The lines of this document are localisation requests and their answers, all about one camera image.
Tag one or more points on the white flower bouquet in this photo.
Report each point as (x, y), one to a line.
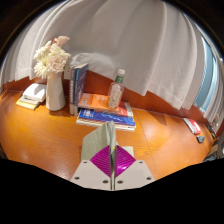
(53, 58)

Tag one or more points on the upright blue book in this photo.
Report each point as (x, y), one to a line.
(81, 86)

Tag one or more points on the red booklet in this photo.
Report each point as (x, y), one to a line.
(192, 126)

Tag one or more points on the clear plastic bottle green label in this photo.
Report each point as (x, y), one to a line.
(116, 93)

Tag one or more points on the thick white book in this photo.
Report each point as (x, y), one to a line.
(35, 92)

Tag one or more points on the white ceramic vase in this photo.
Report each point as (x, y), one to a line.
(55, 95)

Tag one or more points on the window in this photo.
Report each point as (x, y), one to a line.
(208, 83)

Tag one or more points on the flat white book under stack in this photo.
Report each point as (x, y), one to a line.
(90, 122)

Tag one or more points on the small dark object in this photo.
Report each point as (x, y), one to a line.
(201, 139)

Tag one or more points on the flat orange book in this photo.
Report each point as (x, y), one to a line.
(96, 101)

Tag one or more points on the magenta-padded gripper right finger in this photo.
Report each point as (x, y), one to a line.
(133, 175)

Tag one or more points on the flat yellow book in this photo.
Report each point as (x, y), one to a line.
(26, 103)

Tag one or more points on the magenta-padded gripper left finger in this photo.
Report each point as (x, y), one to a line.
(90, 175)

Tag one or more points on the white curtain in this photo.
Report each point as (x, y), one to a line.
(133, 40)

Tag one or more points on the grey-green towel with yellow stripe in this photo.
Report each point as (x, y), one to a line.
(98, 140)

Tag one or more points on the flat red book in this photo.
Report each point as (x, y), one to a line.
(126, 110)

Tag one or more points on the flat blue book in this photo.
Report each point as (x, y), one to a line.
(100, 116)

